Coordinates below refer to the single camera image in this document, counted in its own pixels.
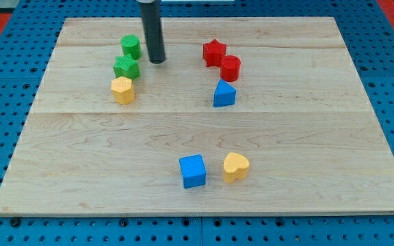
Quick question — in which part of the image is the red cylinder block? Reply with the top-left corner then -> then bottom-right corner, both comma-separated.
220,55 -> 241,82

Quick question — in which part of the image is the blue triangle block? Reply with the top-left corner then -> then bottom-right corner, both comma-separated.
213,79 -> 237,107

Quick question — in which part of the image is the red star block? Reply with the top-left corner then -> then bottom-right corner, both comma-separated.
202,39 -> 227,67

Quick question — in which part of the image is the light wooden board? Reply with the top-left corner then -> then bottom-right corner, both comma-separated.
0,17 -> 394,217

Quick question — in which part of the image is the blue cube block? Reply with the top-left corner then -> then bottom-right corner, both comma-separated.
179,154 -> 207,189

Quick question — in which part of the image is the green star block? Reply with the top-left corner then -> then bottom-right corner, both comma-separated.
113,54 -> 140,79

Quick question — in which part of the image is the yellow hexagon block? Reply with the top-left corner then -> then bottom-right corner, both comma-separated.
111,77 -> 135,105

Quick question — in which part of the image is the green cylinder block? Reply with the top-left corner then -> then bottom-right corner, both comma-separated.
120,34 -> 142,60

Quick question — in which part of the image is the yellow heart block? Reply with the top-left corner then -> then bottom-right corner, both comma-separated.
222,152 -> 250,183

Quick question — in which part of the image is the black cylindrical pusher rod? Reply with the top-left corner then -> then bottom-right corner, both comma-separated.
137,0 -> 166,64

